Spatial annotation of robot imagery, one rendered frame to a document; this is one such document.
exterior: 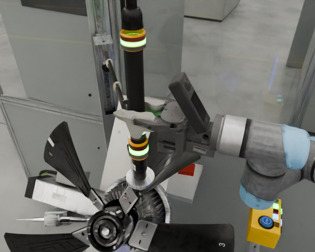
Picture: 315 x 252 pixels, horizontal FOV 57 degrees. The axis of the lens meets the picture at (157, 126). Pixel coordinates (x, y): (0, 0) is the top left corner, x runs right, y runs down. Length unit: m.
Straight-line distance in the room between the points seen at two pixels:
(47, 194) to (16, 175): 1.82
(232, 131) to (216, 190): 1.22
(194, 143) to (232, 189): 1.15
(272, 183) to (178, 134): 0.20
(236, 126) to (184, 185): 0.96
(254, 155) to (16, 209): 2.34
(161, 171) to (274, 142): 0.39
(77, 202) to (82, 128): 0.78
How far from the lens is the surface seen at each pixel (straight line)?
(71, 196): 1.11
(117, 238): 0.89
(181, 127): 0.55
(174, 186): 1.46
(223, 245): 0.90
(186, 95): 0.52
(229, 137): 0.53
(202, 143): 0.58
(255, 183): 0.60
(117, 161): 1.15
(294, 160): 0.55
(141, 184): 0.70
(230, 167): 1.60
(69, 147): 0.93
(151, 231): 0.92
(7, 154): 3.24
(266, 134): 0.54
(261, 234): 1.14
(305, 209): 1.77
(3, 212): 2.72
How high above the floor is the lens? 1.96
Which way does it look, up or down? 37 degrees down
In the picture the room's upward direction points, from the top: straight up
